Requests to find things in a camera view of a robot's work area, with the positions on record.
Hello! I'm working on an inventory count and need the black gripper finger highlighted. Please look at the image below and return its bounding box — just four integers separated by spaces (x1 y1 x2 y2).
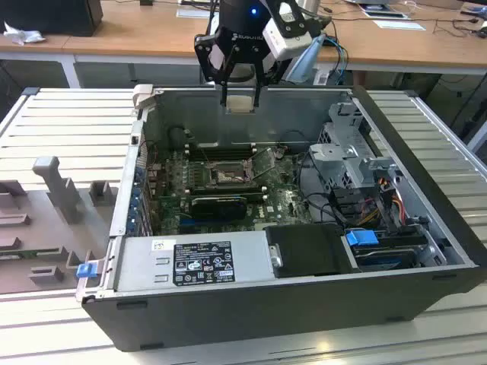
194 33 239 106
250 43 285 110

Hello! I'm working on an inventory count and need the silver topped CPU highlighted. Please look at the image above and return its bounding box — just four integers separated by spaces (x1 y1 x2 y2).
225 95 256 115

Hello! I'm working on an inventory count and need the metal socket cover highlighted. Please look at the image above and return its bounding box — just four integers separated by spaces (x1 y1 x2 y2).
248 147 277 180

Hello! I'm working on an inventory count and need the black RAM slot bank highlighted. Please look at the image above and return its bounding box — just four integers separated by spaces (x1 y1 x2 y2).
189 184 269 202
188 142 256 160

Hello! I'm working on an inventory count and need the CPU socket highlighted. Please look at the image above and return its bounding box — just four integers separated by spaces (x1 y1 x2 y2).
203 157 256 188

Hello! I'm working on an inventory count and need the white paper sheet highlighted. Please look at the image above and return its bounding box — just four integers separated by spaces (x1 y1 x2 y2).
176 8 220 19

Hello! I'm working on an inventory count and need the pale blue teach pendant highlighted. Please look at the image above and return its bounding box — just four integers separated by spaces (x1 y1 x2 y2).
285 33 329 85

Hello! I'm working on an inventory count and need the wooden desk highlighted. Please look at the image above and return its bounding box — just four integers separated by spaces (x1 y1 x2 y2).
0 0 487 77

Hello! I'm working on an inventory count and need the grey metal disk bay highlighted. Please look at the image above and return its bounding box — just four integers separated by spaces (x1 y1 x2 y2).
307 101 404 198

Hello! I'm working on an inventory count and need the green motherboard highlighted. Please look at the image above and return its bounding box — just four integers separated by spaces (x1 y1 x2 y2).
146 146 319 236

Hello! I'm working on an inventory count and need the dark flat tablet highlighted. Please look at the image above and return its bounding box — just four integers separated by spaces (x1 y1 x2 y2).
361 10 411 20

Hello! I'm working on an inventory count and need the black graphics card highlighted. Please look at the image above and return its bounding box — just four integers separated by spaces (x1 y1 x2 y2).
189 195 248 221

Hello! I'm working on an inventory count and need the pale blue paper sheet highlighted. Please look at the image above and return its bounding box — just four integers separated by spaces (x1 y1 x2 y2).
372 19 427 32

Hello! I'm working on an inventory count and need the black computer tower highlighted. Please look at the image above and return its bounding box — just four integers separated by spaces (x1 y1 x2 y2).
0 0 104 38

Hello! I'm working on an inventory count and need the crumpled white paper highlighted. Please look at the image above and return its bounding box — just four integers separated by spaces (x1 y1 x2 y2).
2 21 47 46

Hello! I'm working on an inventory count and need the black plastic shroud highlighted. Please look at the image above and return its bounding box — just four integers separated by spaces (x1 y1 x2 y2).
263 223 361 279

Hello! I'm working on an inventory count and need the silver shroud latch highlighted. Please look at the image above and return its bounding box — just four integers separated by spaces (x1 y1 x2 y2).
268 244 284 269

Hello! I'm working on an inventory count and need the hard disk in blue carrier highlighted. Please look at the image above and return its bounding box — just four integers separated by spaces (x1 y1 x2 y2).
345 227 418 271

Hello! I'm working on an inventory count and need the silver power supply unit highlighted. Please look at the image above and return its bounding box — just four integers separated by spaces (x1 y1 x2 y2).
113 230 275 293

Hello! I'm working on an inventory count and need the grey parts rack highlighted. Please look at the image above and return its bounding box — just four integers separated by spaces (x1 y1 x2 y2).
0 154 117 296

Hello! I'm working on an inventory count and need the blue case latch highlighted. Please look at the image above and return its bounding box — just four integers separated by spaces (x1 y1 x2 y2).
75 263 97 280

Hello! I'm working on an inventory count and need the dark grey PC case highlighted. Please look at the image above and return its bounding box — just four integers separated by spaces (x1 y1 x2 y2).
75 84 487 353

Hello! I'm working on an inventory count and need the green RAM stick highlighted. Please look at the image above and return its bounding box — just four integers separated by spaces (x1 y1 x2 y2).
0 247 64 264

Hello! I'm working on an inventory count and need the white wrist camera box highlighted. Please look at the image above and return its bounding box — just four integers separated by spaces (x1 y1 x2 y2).
262 0 314 62

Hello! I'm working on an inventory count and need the pale grey case handle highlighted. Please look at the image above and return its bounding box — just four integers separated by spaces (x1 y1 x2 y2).
132 84 156 112

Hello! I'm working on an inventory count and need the black cable bundle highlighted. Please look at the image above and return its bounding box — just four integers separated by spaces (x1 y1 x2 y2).
296 151 361 229

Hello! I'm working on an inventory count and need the red yellow wire bundle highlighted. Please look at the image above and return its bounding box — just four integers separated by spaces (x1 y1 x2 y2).
357 188 406 226

